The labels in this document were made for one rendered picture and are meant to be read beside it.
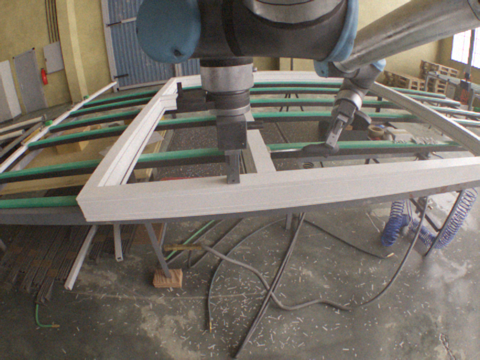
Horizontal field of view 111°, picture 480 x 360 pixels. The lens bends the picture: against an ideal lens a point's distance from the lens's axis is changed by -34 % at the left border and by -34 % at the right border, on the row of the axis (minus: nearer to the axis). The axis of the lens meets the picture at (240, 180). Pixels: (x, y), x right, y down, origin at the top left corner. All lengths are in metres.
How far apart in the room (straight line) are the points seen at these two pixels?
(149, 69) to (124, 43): 1.07
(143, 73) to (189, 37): 7.08
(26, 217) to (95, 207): 0.34
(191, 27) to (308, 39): 0.11
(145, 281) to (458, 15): 1.66
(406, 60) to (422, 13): 8.83
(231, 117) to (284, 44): 0.20
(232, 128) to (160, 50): 0.18
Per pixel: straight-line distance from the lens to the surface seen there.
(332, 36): 0.23
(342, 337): 1.36
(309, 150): 0.67
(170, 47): 0.27
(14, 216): 0.92
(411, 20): 0.49
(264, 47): 0.25
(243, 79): 0.40
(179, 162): 0.81
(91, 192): 0.60
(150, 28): 0.29
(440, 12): 0.46
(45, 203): 0.82
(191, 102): 0.42
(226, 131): 0.39
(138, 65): 7.32
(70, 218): 0.75
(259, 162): 0.58
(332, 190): 0.57
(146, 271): 1.61
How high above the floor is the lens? 1.22
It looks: 34 degrees down
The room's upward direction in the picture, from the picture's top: 3 degrees counter-clockwise
